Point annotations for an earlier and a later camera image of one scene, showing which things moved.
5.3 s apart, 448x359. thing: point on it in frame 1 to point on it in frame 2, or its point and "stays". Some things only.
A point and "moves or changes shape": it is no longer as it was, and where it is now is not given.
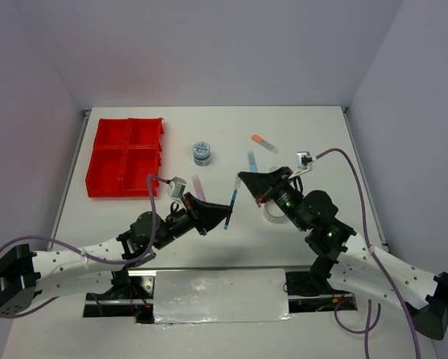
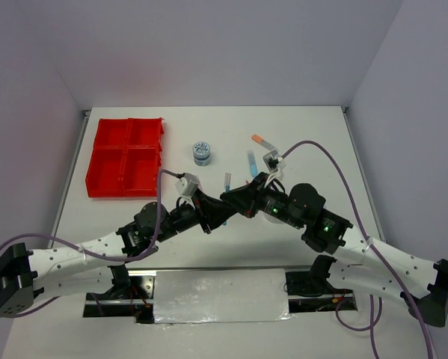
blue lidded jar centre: [201, 153] stays
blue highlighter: [253, 165] stays
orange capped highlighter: [259, 140] stays
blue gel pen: [232, 202] moves or changes shape
